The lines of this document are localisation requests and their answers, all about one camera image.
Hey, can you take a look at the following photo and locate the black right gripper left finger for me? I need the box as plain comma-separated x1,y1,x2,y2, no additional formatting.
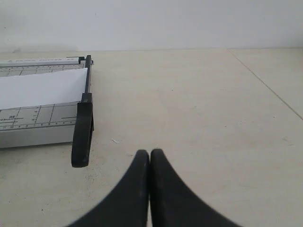
70,149,150,227

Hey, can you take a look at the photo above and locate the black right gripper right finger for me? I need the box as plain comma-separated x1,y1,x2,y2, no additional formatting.
150,148,238,227

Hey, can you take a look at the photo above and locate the white paper sheet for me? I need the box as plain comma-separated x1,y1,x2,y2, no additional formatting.
0,68,87,109

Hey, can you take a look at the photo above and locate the black cutter blade arm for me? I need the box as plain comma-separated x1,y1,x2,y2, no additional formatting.
71,55,94,168

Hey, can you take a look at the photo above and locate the grey paper cutter base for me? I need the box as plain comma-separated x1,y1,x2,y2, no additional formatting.
0,55,93,148

